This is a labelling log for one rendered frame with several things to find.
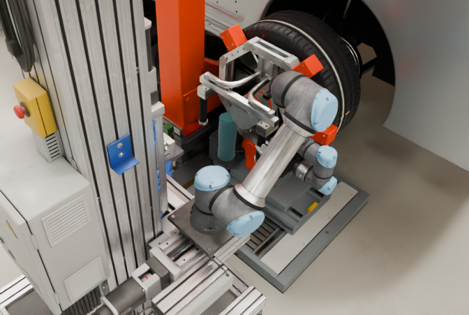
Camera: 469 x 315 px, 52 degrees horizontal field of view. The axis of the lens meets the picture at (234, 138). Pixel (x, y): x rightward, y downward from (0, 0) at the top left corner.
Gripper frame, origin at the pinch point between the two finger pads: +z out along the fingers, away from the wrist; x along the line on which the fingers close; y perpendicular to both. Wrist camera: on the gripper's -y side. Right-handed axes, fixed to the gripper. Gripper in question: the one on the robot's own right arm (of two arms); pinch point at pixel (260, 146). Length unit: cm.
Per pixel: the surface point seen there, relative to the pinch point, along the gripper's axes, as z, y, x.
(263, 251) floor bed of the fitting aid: -7, -76, -6
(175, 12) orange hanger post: 58, 35, -7
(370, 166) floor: -14, -82, -109
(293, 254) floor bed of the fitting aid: -20, -75, -15
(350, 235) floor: -33, -83, -52
